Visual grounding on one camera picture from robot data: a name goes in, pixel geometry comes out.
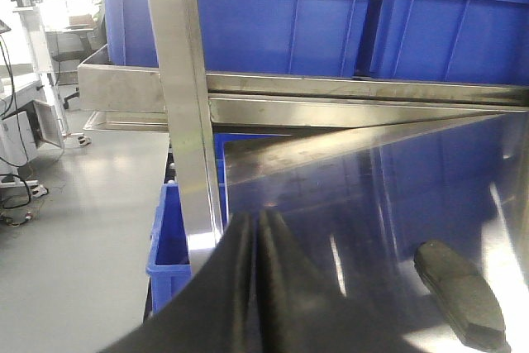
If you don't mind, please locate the dark grey brake pad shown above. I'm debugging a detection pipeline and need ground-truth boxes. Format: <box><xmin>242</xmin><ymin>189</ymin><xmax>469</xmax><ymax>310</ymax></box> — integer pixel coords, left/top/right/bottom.
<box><xmin>413</xmin><ymin>240</ymin><xmax>512</xmax><ymax>352</ymax></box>

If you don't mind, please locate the blue bin under rack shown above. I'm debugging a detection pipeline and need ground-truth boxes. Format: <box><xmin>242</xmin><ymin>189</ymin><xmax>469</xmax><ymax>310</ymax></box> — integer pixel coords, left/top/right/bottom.
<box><xmin>144</xmin><ymin>133</ymin><xmax>287</xmax><ymax>317</ymax></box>

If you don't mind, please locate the stainless steel rack frame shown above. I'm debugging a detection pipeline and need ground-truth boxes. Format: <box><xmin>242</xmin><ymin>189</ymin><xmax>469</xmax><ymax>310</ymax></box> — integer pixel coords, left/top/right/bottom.
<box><xmin>79</xmin><ymin>0</ymin><xmax>528</xmax><ymax>255</ymax></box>

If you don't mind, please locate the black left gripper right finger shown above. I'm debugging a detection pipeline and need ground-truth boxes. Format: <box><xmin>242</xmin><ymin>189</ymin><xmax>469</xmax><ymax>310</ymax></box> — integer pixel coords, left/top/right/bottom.
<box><xmin>255</xmin><ymin>210</ymin><xmax>409</xmax><ymax>352</ymax></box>

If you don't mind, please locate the blue plastic bin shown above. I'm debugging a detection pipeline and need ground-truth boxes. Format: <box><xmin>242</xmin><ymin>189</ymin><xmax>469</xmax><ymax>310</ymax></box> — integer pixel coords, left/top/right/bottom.
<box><xmin>104</xmin><ymin>0</ymin><xmax>370</xmax><ymax>78</ymax></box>
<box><xmin>355</xmin><ymin>0</ymin><xmax>528</xmax><ymax>85</ymax></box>

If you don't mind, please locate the blue plastic bin left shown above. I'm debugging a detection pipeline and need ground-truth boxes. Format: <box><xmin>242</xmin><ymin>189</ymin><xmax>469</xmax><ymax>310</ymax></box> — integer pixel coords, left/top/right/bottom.
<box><xmin>104</xmin><ymin>0</ymin><xmax>370</xmax><ymax>78</ymax></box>

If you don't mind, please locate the white machine with cables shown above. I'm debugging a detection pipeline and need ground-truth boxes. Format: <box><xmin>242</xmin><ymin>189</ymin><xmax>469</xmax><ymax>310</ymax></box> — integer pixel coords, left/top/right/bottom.
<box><xmin>1</xmin><ymin>0</ymin><xmax>91</xmax><ymax>227</ymax></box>

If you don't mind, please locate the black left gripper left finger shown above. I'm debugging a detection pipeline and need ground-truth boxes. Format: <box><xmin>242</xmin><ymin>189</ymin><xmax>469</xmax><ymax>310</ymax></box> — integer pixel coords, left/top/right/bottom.
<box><xmin>103</xmin><ymin>213</ymin><xmax>254</xmax><ymax>353</ymax></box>

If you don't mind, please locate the blue plastic bin right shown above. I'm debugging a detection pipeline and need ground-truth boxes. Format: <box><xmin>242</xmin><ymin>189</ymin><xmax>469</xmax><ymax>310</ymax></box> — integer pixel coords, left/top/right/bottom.
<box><xmin>355</xmin><ymin>0</ymin><xmax>528</xmax><ymax>85</ymax></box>

